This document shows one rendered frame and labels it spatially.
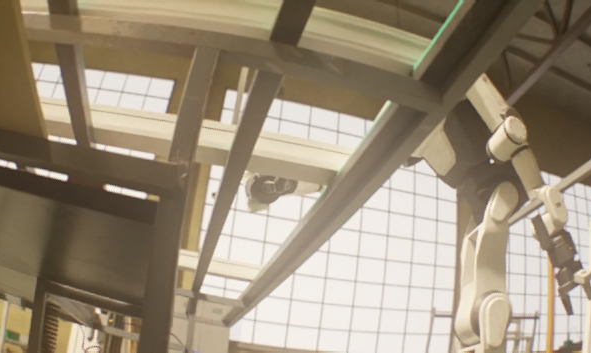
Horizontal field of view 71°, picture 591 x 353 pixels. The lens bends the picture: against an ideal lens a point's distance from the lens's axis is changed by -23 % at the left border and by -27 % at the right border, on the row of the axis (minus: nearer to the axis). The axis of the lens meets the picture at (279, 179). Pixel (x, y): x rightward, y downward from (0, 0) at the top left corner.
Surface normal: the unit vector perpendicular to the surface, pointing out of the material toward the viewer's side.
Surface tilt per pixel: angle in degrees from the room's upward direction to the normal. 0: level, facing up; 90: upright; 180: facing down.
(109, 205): 90
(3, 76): 180
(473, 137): 95
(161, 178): 90
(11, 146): 90
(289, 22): 180
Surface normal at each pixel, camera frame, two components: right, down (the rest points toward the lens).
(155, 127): 0.19, -0.39
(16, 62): -0.11, 0.91
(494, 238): 0.09, 0.02
